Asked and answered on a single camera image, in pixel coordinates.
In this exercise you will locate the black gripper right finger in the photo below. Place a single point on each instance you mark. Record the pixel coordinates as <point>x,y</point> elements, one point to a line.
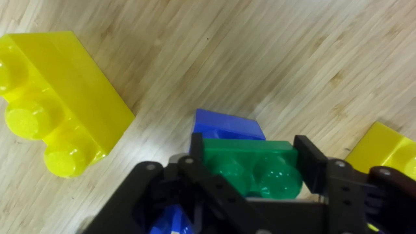
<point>369,199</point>

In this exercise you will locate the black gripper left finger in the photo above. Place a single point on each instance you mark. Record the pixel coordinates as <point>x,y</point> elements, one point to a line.
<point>174,182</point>

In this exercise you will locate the blue and green block stack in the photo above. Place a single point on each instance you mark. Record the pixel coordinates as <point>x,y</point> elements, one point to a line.
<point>230,125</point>

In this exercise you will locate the green two-stud block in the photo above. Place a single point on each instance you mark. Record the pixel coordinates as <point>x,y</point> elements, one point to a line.
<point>248,151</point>

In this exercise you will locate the small yellow block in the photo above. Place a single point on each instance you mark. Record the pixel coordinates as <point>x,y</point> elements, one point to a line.
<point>382,147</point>

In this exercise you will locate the large yellow block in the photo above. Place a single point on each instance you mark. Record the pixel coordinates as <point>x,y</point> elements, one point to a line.
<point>74,86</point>

